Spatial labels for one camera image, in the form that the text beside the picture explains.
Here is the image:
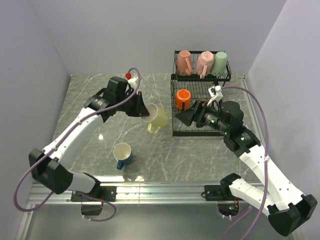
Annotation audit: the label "aluminium side rail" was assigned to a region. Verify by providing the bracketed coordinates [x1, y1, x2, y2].
[238, 74, 278, 181]

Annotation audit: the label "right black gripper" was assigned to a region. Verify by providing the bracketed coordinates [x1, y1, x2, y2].
[175, 99, 230, 135]

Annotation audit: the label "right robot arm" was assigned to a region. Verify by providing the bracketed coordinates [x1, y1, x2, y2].
[176, 100, 318, 237]

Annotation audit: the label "salmon flower mug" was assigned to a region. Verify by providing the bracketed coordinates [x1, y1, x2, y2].
[177, 50, 193, 76]

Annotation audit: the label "black wire dish rack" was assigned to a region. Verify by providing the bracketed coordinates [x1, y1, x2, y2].
[170, 50, 233, 138]

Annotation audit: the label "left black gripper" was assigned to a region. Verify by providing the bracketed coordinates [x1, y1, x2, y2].
[116, 91, 150, 117]

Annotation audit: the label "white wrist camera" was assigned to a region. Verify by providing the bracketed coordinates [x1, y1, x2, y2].
[125, 72, 139, 91]
[207, 85, 223, 106]

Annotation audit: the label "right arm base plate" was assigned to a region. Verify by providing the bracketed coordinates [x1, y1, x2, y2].
[200, 185, 242, 202]

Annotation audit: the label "pink faceted mug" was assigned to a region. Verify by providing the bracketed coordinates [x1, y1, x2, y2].
[194, 51, 214, 79]

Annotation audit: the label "aluminium front rail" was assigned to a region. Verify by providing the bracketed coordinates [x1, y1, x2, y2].
[27, 181, 292, 206]

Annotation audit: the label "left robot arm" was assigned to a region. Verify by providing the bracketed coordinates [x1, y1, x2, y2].
[28, 76, 149, 201]

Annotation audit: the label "blue faceted mug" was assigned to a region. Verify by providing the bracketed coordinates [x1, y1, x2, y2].
[113, 142, 133, 170]

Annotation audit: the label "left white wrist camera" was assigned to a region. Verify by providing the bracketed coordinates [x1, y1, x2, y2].
[125, 72, 139, 91]

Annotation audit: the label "yellow faceted mug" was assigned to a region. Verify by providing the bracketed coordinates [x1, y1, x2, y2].
[142, 103, 169, 134]

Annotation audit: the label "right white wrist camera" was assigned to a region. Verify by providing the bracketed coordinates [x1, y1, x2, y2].
[207, 85, 223, 106]

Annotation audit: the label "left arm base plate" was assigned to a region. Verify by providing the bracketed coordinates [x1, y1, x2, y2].
[70, 186, 117, 202]

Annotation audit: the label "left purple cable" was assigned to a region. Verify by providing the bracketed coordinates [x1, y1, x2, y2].
[12, 66, 144, 223]

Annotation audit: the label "orange mug black handle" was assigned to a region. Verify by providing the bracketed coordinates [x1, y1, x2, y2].
[174, 89, 192, 110]

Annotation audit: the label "pale green cup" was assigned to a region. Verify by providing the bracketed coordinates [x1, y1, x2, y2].
[210, 51, 228, 77]

